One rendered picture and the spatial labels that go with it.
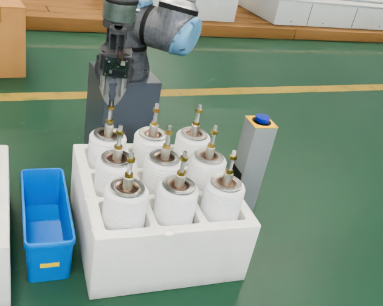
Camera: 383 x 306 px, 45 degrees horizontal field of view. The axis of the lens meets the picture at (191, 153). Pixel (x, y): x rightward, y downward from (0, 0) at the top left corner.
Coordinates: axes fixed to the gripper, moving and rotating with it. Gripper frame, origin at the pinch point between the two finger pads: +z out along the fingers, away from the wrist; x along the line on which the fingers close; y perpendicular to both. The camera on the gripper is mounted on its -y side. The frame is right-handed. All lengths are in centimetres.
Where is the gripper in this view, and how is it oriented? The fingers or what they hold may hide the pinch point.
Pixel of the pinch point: (111, 98)
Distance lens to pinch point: 117.8
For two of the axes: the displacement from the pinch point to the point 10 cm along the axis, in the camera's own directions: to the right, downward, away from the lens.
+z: -1.7, 8.5, 4.9
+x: 9.8, 1.0, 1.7
